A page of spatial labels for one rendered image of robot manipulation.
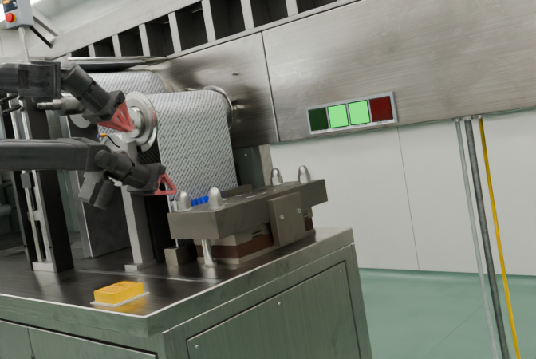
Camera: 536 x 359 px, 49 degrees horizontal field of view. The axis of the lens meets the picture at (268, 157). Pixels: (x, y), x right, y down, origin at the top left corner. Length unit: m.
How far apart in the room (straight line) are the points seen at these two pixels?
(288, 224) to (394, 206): 2.79
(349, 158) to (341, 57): 2.86
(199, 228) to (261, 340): 0.27
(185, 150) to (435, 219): 2.77
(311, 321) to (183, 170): 0.47
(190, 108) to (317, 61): 0.34
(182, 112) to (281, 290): 0.50
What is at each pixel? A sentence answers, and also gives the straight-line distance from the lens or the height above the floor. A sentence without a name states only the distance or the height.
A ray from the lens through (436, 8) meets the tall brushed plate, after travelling 1.32.
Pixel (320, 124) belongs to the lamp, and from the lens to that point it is 1.47.
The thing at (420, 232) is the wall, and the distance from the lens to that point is 4.09.
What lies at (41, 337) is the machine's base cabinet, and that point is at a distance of 1.49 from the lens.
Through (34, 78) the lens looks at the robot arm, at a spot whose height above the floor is 1.36.
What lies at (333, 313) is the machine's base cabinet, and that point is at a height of 0.72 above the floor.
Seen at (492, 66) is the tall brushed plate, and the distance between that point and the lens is 1.27.
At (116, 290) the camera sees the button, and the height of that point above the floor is 0.92.
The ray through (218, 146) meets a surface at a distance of 1.53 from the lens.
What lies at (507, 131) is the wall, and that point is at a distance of 3.74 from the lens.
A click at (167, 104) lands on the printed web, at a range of 1.45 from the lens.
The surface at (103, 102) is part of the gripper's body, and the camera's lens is 1.35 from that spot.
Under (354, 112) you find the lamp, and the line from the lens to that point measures 1.41.
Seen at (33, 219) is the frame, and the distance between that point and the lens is 1.72.
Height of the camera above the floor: 1.19
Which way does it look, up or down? 3 degrees down
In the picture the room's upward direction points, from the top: 9 degrees counter-clockwise
